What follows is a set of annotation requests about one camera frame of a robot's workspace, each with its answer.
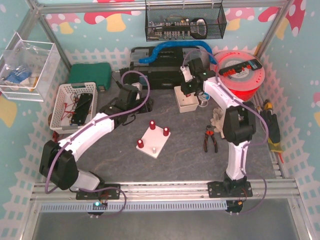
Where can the red filament spool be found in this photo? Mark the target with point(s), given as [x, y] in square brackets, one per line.
[245, 84]

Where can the clear acrylic wall box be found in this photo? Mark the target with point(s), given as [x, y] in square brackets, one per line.
[28, 70]

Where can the white perforated basket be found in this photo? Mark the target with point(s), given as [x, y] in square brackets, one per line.
[75, 106]

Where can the red spring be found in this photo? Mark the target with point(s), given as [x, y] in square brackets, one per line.
[152, 125]
[166, 131]
[140, 144]

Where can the white peg base plate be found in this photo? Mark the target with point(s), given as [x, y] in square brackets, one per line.
[154, 141]

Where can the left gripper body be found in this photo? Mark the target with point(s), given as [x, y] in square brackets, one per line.
[144, 105]

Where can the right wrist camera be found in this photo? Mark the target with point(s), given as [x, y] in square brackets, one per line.
[185, 70]

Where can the white spring box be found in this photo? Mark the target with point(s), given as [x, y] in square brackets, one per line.
[185, 103]

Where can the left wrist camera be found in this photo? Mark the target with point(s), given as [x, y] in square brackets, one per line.
[137, 87]

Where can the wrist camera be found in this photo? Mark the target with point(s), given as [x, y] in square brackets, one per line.
[137, 87]
[185, 70]

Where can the black terminal strip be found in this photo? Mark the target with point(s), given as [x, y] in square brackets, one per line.
[252, 64]

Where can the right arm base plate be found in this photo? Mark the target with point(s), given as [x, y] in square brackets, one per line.
[225, 189]

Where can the grey slotted cable duct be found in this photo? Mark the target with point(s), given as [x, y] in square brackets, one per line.
[147, 206]

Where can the black screwdriver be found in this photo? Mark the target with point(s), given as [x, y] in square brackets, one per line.
[117, 82]

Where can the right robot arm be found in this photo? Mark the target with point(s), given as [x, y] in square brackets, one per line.
[239, 124]

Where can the green plastic case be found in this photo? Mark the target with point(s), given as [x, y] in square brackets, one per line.
[99, 73]

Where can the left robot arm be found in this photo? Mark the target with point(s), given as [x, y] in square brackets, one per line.
[59, 159]

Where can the black wire mesh basket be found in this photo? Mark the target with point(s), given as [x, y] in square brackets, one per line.
[181, 21]

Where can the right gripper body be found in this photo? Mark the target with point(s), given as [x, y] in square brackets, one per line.
[188, 88]

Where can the small solder wire spool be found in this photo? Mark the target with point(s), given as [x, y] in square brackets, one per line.
[203, 100]

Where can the black plastic toolbox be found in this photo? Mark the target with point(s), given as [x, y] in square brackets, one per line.
[164, 72]

